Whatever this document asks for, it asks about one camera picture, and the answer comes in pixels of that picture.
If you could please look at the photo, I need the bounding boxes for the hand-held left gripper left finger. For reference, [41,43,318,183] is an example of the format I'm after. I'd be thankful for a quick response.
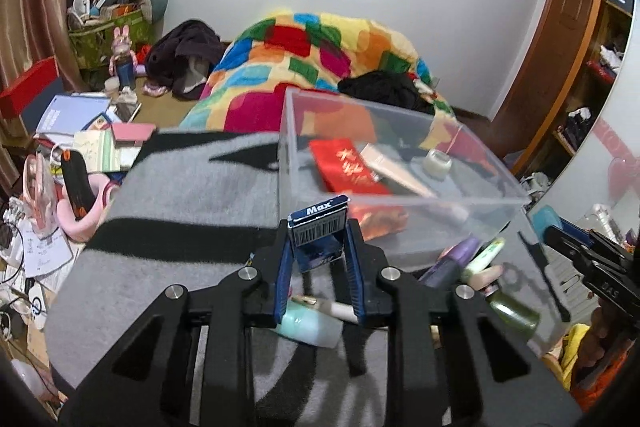
[57,219,296,427]

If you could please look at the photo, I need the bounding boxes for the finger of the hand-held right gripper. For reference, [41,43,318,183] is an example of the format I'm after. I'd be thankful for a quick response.
[543,226,601,269]
[531,205,593,242]

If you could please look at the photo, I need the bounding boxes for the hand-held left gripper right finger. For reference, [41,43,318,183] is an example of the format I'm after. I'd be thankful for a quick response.
[342,218,583,427]

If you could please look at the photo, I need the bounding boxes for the white pen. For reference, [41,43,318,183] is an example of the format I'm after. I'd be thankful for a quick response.
[292,294,358,323]

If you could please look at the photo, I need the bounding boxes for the blue staple box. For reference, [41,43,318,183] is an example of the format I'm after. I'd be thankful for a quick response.
[287,195,352,274]

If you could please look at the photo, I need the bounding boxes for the mint green bottle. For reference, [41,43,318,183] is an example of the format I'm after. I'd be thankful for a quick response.
[274,302,346,349]

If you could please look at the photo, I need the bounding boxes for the light green tube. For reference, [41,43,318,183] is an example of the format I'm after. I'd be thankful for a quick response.
[460,237,507,285]

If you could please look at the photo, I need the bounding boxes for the dark green glass bottle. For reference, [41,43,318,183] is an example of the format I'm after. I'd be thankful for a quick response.
[482,289,542,342]

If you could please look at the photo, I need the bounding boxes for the pink beige cosmetic stick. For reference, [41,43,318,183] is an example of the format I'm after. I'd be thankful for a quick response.
[465,264,502,295]

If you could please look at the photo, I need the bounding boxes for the purple cosmetic tube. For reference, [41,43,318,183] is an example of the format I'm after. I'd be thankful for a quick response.
[417,234,482,288]

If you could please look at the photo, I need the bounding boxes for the clear plastic storage box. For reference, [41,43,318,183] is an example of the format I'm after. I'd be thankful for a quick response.
[277,87,531,273]

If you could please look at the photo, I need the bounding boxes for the person's right hand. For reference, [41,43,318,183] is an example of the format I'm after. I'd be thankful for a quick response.
[575,307,621,375]

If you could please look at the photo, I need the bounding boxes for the grey bag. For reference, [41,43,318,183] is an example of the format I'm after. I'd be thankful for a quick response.
[520,172,551,198]

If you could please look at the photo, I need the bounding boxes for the white wardrobe panel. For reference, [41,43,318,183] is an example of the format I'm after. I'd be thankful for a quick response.
[527,0,640,258]

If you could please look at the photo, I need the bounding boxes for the red packet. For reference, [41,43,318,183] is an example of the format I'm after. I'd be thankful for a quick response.
[308,138,393,208]

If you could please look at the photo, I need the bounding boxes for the person's orange garment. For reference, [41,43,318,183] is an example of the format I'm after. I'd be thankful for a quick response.
[557,324,632,415]

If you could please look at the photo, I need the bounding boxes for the beige cosmetic tube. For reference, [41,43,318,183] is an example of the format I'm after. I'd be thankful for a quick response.
[360,143,438,199]

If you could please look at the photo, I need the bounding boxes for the grey black patterned blanket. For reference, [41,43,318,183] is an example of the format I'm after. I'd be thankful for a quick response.
[45,129,571,427]

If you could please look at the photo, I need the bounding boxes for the wooden door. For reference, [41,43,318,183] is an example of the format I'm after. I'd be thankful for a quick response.
[492,0,601,158]

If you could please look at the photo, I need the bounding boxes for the black garment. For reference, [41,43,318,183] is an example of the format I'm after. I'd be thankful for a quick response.
[337,69,436,115]

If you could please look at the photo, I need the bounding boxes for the pink curved headband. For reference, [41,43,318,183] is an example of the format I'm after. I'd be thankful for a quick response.
[57,174,121,242]

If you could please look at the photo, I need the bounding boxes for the pink notebook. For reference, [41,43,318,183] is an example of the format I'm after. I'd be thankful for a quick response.
[110,123,157,142]

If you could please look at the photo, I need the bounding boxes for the colourful patchwork blanket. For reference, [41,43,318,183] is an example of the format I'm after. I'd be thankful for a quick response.
[179,9,457,138]

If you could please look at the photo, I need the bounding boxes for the green booklet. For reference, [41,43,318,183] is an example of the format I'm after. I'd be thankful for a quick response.
[74,129,121,172]

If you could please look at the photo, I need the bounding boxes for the black sock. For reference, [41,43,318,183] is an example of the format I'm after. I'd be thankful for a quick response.
[61,149,96,220]

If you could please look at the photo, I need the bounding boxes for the dark clothes pile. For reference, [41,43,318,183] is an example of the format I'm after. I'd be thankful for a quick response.
[144,19,232,102]

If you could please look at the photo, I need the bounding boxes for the loose papers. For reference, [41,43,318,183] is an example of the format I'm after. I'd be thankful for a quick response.
[20,227,73,278]

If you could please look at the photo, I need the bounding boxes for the blue water bottle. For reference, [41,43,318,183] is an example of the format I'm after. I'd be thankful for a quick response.
[116,59,137,88]

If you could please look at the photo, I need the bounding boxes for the pink pouch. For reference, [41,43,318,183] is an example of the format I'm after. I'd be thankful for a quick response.
[22,154,63,238]

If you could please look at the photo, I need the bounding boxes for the blue book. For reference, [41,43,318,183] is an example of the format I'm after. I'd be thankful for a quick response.
[35,94,112,135]

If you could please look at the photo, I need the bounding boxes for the pink bunny toy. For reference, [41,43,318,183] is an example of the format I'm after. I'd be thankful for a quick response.
[109,26,137,75]

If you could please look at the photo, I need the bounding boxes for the green storage basket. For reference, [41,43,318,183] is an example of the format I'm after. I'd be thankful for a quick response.
[67,9,153,70]

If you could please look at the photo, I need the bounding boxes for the red box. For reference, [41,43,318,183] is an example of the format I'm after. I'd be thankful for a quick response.
[0,56,60,120]

